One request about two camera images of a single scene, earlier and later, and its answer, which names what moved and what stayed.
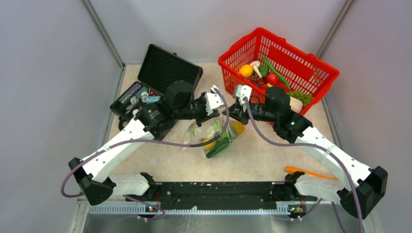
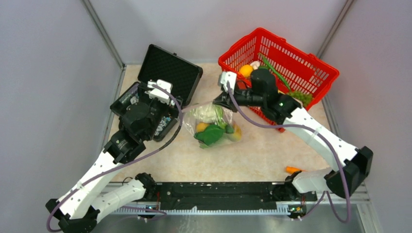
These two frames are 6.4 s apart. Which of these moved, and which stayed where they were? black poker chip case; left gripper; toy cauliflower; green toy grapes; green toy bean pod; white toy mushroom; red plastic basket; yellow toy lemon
Moved: left gripper; toy cauliflower; yellow toy lemon
Stayed: green toy bean pod; green toy grapes; red plastic basket; black poker chip case; white toy mushroom
